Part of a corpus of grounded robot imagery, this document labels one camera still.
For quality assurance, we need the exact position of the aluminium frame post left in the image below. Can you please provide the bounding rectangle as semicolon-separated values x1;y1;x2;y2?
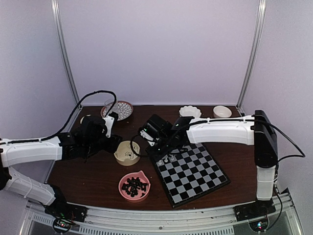
51;0;79;104

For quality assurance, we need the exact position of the white scalloped bowl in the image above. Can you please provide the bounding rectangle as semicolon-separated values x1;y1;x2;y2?
179;105;202;118

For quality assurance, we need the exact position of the aluminium frame post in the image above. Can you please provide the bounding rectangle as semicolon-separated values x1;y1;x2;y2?
51;0;79;104
236;0;267;113

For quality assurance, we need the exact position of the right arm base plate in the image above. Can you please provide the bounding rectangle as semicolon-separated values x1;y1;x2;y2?
234;199;276;221

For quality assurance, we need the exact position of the aluminium front rail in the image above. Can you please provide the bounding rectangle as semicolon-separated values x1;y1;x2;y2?
15;193;304;235

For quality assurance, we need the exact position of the small cream bowl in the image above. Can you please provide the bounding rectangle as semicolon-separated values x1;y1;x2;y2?
213;105;232;118

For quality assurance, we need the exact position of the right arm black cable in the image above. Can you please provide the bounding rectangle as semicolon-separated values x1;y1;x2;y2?
130;115;306;221

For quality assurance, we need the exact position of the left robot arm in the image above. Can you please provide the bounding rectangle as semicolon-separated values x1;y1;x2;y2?
0;113;122;217

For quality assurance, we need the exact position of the cream bowl with spout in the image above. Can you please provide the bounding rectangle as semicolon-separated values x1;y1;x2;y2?
114;141;140;166

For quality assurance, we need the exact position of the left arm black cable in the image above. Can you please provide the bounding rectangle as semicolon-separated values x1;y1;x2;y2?
0;89;117;145

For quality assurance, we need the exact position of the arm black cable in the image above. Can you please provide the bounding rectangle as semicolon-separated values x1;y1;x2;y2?
0;89;117;145
130;115;306;221

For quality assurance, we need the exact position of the clear glass tumbler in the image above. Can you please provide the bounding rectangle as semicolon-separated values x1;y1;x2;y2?
105;99;119;115

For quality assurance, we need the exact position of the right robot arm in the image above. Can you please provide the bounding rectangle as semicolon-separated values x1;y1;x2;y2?
138;110;278;216

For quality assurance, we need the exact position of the patterned saucer plate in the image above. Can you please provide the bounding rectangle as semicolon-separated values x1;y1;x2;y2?
100;101;134;121

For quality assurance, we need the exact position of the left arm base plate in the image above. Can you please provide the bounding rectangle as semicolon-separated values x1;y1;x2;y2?
43;200;88;222

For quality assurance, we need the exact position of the aluminium frame post right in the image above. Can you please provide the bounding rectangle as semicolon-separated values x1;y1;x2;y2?
236;0;267;113

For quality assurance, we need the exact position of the pink bowl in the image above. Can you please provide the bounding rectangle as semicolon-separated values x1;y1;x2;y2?
118;170;151;203

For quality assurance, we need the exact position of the black chess pieces pile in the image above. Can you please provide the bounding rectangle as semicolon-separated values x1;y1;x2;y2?
122;177;148;197

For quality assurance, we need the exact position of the black and white chessboard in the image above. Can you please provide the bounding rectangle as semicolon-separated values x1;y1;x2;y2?
152;143;231;208

